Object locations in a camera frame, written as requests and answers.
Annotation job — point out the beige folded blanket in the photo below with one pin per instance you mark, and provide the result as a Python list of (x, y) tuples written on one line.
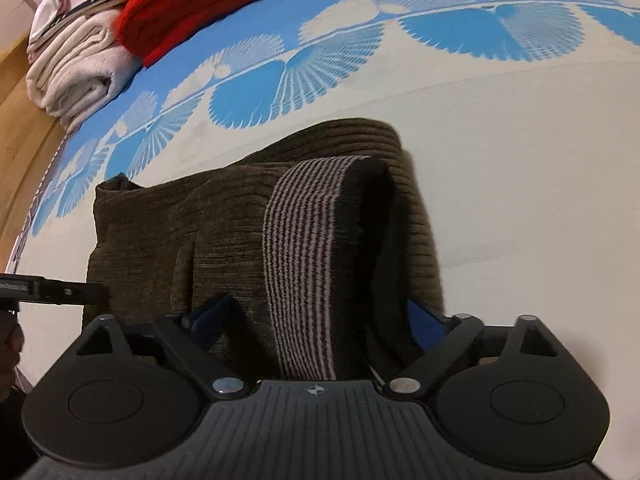
[(75, 75)]

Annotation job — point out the pink cloth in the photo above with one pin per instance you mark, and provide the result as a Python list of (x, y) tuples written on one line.
[(47, 10)]

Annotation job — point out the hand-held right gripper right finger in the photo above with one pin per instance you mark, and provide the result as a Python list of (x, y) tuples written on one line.
[(422, 325)]

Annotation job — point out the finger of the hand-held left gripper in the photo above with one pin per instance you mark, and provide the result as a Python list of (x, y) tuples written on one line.
[(70, 292)]

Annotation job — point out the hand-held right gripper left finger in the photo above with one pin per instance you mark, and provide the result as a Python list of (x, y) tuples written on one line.
[(215, 312)]

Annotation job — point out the blue and white printed bedsheet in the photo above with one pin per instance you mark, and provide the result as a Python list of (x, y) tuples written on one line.
[(500, 160)]

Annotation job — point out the wooden bed frame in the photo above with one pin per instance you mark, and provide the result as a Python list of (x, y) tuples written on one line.
[(25, 160)]

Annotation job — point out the red knit sweater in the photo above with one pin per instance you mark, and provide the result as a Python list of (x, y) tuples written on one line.
[(200, 5)]

